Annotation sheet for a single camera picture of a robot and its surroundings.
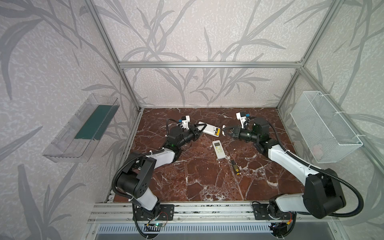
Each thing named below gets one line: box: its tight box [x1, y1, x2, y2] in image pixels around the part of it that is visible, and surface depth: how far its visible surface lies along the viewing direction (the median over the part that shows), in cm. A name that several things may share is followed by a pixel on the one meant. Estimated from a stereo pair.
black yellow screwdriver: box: [231, 159, 240, 175], surface depth 89 cm
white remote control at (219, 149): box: [212, 140, 226, 160], surface depth 98 cm
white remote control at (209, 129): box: [196, 121, 221, 137], surface depth 82 cm
